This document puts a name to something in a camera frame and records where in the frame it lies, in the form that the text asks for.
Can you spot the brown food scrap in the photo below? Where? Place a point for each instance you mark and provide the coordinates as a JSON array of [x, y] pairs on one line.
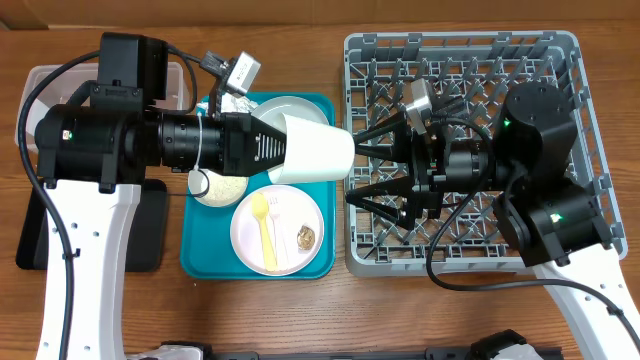
[[306, 238]]

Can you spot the grey round plate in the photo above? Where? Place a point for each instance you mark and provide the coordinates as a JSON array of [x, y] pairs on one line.
[[271, 111]]

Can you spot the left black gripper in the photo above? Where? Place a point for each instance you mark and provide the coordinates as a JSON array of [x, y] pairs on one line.
[[236, 144]]

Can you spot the grey dishwasher rack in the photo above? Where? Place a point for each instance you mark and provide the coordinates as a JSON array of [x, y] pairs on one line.
[[477, 68]]

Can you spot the pink round plate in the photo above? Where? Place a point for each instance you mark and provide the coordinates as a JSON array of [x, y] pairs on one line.
[[298, 209]]

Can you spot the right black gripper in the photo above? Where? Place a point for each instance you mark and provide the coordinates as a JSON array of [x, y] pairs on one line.
[[407, 150]]

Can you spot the black plastic tray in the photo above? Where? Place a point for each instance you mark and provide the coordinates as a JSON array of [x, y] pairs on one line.
[[146, 240]]

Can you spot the clear plastic bin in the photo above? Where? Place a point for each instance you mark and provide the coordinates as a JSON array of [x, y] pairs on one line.
[[61, 89]]

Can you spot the yellow plastic spoon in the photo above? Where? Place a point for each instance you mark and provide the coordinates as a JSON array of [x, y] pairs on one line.
[[260, 210]]

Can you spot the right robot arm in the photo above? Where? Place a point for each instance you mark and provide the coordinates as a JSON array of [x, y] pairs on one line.
[[554, 223]]

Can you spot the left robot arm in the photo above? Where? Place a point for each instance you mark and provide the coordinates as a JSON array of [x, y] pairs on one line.
[[93, 152]]

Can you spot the grey bowl with rice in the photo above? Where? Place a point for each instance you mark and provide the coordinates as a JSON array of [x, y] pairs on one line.
[[213, 190]]

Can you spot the white crumpled napkin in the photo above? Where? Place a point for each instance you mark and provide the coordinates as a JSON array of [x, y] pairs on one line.
[[229, 103]]

